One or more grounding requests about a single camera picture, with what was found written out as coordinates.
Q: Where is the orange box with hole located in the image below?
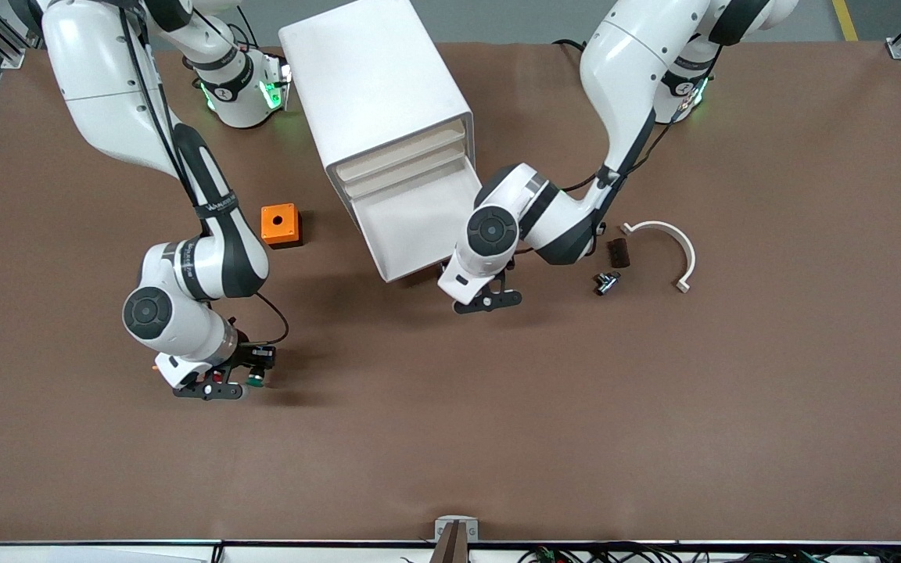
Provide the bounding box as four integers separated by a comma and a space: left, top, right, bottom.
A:
260, 203, 303, 249

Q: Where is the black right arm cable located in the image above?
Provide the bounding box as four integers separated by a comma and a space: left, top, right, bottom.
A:
118, 0, 292, 350

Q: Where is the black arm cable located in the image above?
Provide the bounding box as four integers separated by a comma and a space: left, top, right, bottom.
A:
560, 98, 695, 195
118, 0, 292, 350

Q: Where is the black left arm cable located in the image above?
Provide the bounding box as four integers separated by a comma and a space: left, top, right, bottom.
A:
560, 98, 695, 195

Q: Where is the white curved bracket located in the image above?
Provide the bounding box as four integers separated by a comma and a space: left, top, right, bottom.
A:
620, 221, 697, 294

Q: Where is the white table edge rail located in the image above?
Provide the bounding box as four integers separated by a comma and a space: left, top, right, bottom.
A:
0, 540, 901, 563

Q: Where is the grey metal edge bracket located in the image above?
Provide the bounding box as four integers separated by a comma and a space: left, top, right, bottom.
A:
432, 515, 480, 563

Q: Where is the black cable bundle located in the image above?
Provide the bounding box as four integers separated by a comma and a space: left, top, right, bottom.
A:
517, 543, 901, 563

